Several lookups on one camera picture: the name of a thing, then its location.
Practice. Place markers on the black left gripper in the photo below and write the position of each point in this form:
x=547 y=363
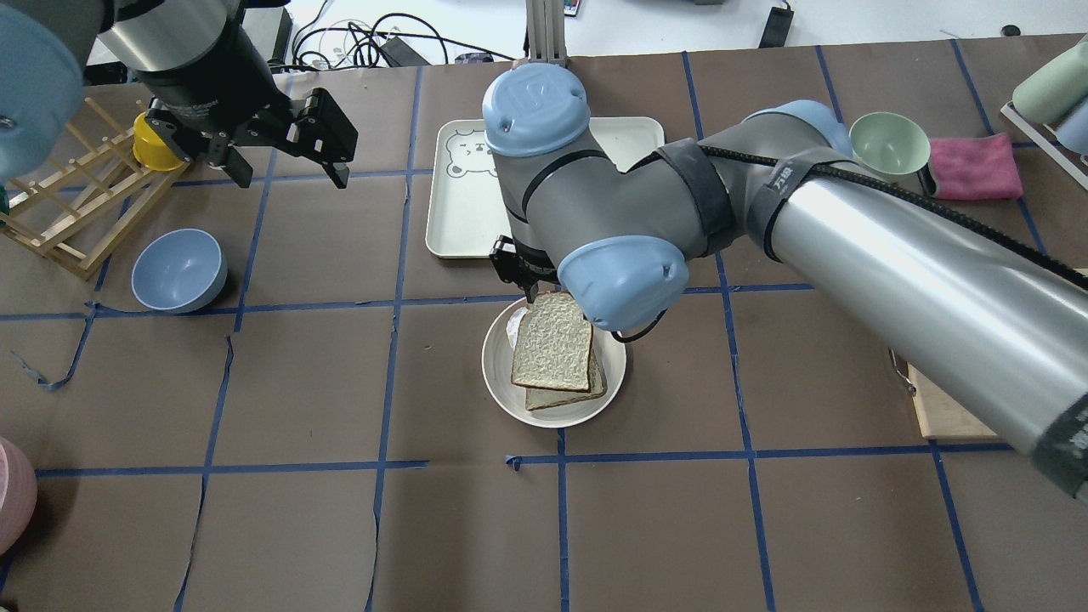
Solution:
x=206 y=87

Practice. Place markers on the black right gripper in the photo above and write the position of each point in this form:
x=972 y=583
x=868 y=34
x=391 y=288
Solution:
x=520 y=267

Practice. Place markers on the white bread slice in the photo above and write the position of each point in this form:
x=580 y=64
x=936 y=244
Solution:
x=553 y=346

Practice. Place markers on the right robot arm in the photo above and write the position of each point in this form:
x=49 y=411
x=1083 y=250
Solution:
x=902 y=264

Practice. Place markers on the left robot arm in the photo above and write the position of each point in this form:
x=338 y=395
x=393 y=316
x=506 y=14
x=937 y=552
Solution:
x=46 y=45

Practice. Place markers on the cream round plate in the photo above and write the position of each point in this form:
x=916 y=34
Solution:
x=496 y=360

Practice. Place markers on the bread slice in plate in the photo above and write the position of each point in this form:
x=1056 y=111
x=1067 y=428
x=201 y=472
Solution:
x=540 y=398

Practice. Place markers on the cream bear serving tray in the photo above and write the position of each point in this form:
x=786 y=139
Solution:
x=467 y=212

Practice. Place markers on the yellow cup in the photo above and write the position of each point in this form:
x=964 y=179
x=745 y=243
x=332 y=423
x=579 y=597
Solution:
x=149 y=149

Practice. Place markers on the blue bowl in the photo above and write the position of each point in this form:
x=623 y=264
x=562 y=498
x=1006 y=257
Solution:
x=184 y=270

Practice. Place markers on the wooden dish rack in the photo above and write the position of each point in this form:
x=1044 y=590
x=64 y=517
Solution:
x=90 y=204

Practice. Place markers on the green bowl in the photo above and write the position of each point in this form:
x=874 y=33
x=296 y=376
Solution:
x=890 y=145

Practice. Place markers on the pink bowl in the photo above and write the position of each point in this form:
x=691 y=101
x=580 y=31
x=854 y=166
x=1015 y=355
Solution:
x=18 y=493

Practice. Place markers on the wooden cutting board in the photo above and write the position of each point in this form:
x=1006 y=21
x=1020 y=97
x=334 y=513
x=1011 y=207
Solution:
x=943 y=408

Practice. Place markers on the pink cloth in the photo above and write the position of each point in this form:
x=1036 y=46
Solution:
x=980 y=169

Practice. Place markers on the blue cup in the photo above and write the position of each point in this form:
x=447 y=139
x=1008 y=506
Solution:
x=1071 y=134

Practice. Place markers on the white wire cup rack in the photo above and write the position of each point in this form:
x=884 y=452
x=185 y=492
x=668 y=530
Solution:
x=1047 y=142

